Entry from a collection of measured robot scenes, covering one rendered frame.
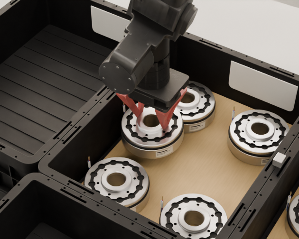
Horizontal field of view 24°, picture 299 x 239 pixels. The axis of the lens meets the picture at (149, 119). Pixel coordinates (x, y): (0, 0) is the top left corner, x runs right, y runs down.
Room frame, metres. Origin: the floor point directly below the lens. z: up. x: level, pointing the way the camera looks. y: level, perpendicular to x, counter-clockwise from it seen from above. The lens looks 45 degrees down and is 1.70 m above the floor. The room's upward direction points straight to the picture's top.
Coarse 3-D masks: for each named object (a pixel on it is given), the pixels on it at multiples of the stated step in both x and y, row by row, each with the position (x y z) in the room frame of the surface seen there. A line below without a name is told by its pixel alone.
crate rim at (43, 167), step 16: (208, 48) 0.94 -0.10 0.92; (224, 48) 0.93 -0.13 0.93; (256, 64) 0.89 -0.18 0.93; (112, 96) 0.81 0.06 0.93; (96, 112) 0.78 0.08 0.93; (80, 128) 0.74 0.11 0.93; (64, 144) 0.71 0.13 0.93; (288, 144) 0.71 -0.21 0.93; (48, 160) 0.68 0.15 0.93; (48, 176) 0.64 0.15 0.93; (64, 176) 0.64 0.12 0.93; (80, 192) 0.62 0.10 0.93; (96, 192) 0.62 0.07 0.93; (256, 192) 0.62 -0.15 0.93; (112, 208) 0.59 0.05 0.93; (128, 208) 0.59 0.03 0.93; (144, 224) 0.56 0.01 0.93; (224, 224) 0.56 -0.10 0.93
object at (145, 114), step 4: (144, 112) 0.81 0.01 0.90; (148, 112) 0.81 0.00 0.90; (152, 112) 0.81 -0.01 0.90; (140, 116) 0.80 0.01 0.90; (144, 116) 0.80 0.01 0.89; (148, 116) 0.81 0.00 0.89; (156, 116) 0.81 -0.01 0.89; (140, 120) 0.79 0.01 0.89; (140, 124) 0.78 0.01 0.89; (140, 128) 0.78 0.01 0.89; (144, 128) 0.78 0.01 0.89; (148, 128) 0.78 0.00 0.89; (152, 128) 0.78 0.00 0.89; (156, 128) 0.78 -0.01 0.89; (160, 128) 0.78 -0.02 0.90; (148, 132) 0.77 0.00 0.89; (152, 132) 0.77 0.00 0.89; (156, 132) 0.77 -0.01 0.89
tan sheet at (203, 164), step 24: (216, 96) 0.92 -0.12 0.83; (216, 120) 0.86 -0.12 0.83; (120, 144) 0.80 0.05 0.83; (192, 144) 0.80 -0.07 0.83; (216, 144) 0.80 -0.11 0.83; (144, 168) 0.75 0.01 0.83; (168, 168) 0.75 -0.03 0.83; (192, 168) 0.75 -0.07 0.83; (216, 168) 0.75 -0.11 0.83; (240, 168) 0.75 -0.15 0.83; (168, 192) 0.70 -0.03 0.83; (192, 192) 0.70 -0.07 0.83; (216, 192) 0.70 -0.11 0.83; (240, 192) 0.70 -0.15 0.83; (144, 216) 0.65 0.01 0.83
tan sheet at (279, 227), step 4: (296, 192) 0.70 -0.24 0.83; (284, 212) 0.66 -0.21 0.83; (280, 216) 0.65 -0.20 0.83; (284, 216) 0.65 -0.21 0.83; (280, 220) 0.64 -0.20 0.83; (284, 220) 0.64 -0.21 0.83; (276, 224) 0.63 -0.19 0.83; (280, 224) 0.63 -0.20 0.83; (284, 224) 0.63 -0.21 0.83; (276, 228) 0.63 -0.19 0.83; (280, 228) 0.63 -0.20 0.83; (284, 228) 0.63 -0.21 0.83; (272, 232) 0.62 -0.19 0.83; (276, 232) 0.62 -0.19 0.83; (280, 232) 0.62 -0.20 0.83; (284, 232) 0.62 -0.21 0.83; (268, 236) 0.61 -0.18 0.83; (272, 236) 0.61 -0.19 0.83; (276, 236) 0.61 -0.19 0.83; (280, 236) 0.61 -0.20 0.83; (284, 236) 0.61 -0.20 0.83
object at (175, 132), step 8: (136, 104) 0.83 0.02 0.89; (144, 104) 0.84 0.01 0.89; (128, 112) 0.82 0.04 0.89; (176, 112) 0.81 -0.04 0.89; (128, 120) 0.80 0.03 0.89; (136, 120) 0.80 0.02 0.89; (176, 120) 0.80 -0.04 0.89; (128, 128) 0.79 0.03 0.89; (136, 128) 0.78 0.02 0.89; (168, 128) 0.78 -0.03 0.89; (176, 128) 0.78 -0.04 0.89; (128, 136) 0.76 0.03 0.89; (136, 136) 0.77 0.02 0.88; (144, 136) 0.76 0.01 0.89; (152, 136) 0.76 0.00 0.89; (160, 136) 0.76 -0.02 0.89; (168, 136) 0.77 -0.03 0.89; (176, 136) 0.76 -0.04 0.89; (136, 144) 0.75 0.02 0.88; (144, 144) 0.75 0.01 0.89; (152, 144) 0.75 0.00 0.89; (160, 144) 0.75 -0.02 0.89
